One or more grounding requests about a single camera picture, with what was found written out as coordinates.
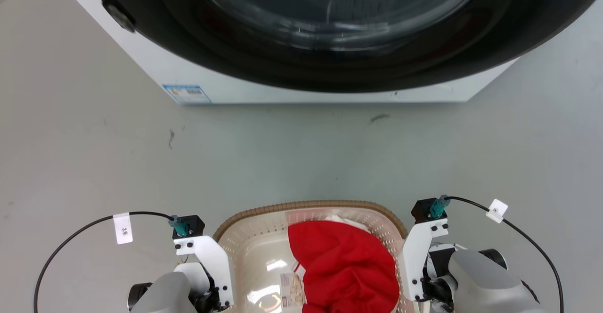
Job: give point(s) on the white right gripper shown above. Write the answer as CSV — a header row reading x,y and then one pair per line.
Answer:
x,y
417,261

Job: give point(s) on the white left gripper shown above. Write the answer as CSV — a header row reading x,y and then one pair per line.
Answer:
x,y
212,256

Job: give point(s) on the beige plastic laundry basket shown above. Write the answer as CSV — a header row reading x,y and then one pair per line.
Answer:
x,y
249,251

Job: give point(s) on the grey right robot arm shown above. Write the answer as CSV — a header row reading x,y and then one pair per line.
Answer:
x,y
490,284

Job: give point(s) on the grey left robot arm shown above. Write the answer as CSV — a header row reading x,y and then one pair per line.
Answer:
x,y
165,294

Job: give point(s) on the paper label in basket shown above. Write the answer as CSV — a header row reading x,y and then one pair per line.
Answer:
x,y
292,292

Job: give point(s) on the red garment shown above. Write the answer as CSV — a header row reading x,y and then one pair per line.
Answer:
x,y
346,270

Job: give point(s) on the white garment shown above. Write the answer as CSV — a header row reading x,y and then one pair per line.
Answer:
x,y
346,221

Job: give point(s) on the blue energy label sticker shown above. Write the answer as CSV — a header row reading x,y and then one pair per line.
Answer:
x,y
187,93

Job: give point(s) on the white washing machine body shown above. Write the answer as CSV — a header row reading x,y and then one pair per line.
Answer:
x,y
155,63

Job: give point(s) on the clear glass door window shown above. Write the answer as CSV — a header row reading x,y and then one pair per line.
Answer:
x,y
339,16

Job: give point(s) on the black door latch knob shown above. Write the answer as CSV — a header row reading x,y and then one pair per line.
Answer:
x,y
119,15

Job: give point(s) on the black round washing machine door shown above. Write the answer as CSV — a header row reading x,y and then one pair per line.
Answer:
x,y
518,16

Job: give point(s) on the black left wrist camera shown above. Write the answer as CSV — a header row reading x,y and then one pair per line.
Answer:
x,y
189,226

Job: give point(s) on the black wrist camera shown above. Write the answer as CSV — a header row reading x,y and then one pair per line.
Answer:
x,y
189,226
431,208

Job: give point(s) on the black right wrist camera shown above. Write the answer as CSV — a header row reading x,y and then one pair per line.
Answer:
x,y
431,208

